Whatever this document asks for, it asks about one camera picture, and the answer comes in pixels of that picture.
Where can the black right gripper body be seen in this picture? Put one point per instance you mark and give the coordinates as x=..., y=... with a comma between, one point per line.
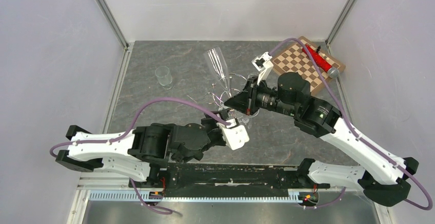
x=263, y=97

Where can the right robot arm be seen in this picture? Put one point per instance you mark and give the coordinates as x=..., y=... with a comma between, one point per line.
x=381, y=181

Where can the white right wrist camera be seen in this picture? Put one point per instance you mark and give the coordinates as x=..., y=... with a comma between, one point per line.
x=264, y=65

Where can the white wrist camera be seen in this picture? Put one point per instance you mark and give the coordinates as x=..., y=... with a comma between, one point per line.
x=264, y=65
x=235, y=134

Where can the red glitter microphone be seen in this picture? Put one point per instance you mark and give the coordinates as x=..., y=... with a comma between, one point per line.
x=322, y=63

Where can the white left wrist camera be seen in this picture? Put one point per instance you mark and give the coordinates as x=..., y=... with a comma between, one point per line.
x=235, y=134

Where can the clear wine glass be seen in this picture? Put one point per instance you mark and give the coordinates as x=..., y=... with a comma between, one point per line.
x=164, y=77
x=218, y=68
x=253, y=77
x=246, y=120

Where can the white cable duct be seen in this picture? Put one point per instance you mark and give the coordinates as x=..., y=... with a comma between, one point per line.
x=149, y=196

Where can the aluminium frame rail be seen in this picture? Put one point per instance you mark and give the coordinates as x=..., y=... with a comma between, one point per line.
x=113, y=23

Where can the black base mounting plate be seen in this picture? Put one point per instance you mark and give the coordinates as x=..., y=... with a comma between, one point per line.
x=233, y=180

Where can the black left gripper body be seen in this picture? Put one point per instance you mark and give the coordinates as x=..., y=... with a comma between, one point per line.
x=214, y=130

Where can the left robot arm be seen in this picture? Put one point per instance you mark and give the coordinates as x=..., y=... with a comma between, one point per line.
x=141, y=153

